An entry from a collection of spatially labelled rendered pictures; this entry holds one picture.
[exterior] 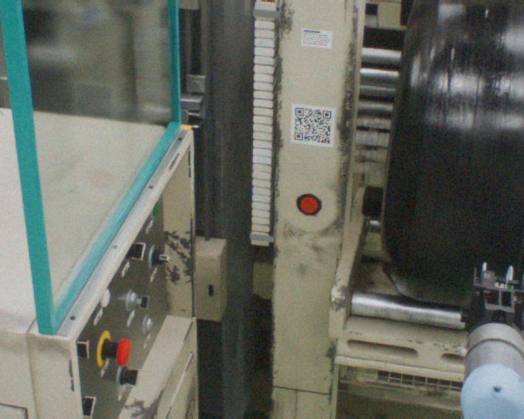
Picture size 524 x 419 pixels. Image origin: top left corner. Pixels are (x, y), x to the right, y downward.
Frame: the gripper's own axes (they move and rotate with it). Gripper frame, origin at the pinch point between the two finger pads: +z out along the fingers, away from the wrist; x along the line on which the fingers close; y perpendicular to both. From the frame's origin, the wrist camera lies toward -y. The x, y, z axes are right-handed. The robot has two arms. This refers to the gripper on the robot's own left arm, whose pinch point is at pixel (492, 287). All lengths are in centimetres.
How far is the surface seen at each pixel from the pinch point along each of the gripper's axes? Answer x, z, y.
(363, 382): 22, 79, -73
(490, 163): 2.6, 9.0, 15.9
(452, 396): 0, 79, -73
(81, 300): 51, -35, 9
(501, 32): 3.2, 20.9, 32.6
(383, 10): 26, 85, 19
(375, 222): 21, 52, -17
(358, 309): 21.2, 24.3, -21.0
